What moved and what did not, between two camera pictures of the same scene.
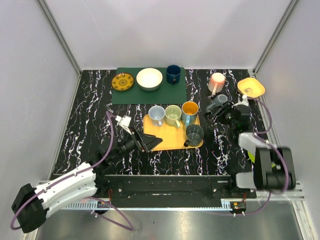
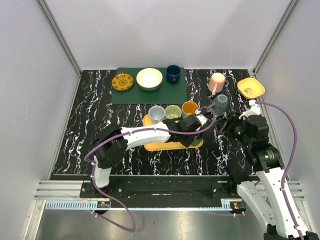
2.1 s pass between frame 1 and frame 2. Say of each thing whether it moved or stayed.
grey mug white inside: stayed
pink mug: stayed
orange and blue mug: stayed
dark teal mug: stayed
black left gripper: moved
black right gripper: moved
